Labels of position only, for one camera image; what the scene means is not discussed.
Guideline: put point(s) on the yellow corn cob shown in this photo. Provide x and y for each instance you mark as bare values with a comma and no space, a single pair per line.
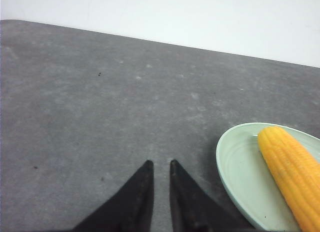
296,173

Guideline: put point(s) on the pale green plate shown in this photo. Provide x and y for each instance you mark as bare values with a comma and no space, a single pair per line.
248,181

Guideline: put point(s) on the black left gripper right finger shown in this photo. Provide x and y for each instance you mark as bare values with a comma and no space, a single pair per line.
192,210

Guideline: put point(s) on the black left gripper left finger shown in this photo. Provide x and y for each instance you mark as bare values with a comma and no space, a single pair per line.
128,210

